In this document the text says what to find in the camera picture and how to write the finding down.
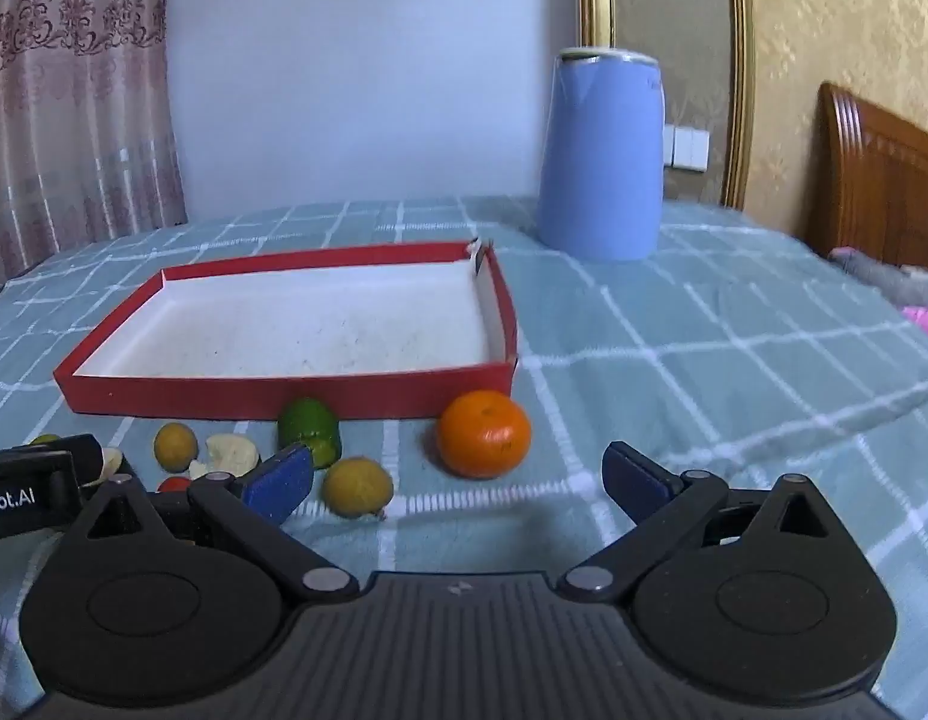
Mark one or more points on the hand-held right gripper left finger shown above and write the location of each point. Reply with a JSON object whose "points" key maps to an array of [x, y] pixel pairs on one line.
{"points": [[280, 486]]}

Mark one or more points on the yellow-brown longan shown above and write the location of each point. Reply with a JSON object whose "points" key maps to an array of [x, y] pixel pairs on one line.
{"points": [[357, 486], [175, 446]]}

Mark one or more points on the small green citrus fruit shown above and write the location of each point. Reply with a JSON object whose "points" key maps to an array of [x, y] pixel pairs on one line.
{"points": [[44, 439]]}

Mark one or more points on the green cucumber piece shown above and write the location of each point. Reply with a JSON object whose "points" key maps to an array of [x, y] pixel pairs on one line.
{"points": [[305, 424]]}

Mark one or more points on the wooden headboard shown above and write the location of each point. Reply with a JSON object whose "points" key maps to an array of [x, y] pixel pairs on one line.
{"points": [[876, 180]]}

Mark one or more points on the red cherry tomato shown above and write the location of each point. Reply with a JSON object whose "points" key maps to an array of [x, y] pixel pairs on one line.
{"points": [[175, 484]]}

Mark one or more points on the checked blue-green bedsheet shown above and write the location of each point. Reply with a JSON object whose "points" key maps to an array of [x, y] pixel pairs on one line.
{"points": [[696, 360]]}

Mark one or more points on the blue electric kettle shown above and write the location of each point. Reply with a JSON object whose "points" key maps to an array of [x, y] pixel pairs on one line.
{"points": [[602, 157]]}

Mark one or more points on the white wall switch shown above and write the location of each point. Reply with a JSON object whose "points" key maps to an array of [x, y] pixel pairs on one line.
{"points": [[689, 148]]}

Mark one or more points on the pink patterned curtain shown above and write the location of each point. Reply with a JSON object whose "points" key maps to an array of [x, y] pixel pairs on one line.
{"points": [[74, 105]]}

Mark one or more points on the orange mandarin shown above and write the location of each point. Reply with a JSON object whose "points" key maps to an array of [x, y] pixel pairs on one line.
{"points": [[484, 433]]}

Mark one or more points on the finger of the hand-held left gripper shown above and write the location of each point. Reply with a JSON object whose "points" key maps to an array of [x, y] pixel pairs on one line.
{"points": [[81, 457]]}

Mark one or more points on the red shallow cardboard box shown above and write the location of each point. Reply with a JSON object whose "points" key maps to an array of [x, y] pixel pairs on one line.
{"points": [[284, 330]]}

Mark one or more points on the gold picture frame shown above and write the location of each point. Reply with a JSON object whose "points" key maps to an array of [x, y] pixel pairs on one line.
{"points": [[740, 75]]}

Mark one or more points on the grey cloth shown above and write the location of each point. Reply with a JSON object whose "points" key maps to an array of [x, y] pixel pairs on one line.
{"points": [[876, 274]]}

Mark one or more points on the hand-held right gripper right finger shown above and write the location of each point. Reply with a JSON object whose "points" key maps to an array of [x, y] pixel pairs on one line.
{"points": [[635, 481]]}

